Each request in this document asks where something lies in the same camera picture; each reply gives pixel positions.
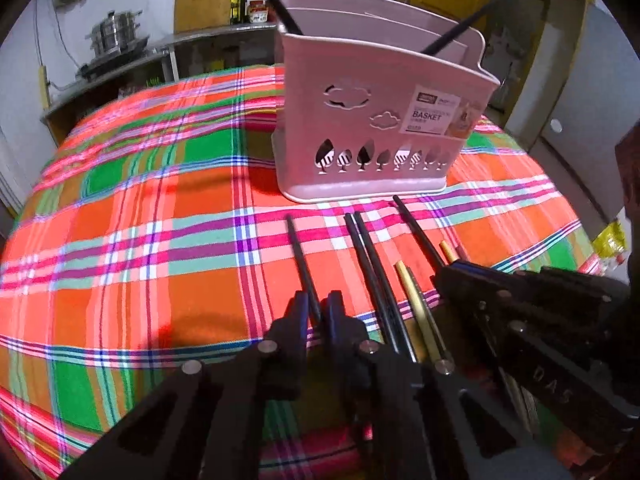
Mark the grey fridge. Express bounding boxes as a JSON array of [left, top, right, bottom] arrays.
[[504, 0, 640, 223]]

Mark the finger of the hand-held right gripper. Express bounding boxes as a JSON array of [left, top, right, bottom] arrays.
[[434, 264, 640, 457], [492, 265, 634, 342]]

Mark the plaid tablecloth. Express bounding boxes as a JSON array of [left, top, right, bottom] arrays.
[[0, 64, 601, 480]]

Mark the yellow snack packet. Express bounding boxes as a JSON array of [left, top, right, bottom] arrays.
[[592, 219, 629, 262]]

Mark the pink plastic utensil basket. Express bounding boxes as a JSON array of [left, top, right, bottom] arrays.
[[271, 0, 501, 205]]

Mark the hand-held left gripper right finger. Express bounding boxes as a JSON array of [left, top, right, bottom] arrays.
[[324, 290, 576, 480]]

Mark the steel shelf counter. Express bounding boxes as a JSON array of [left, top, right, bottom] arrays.
[[40, 51, 172, 147]]

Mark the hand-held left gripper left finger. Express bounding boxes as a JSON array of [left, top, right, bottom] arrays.
[[60, 291, 311, 480]]

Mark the gas stove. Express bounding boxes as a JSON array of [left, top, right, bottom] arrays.
[[75, 49, 152, 82]]

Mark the steel steamer pot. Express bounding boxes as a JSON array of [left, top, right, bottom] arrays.
[[85, 9, 150, 57]]

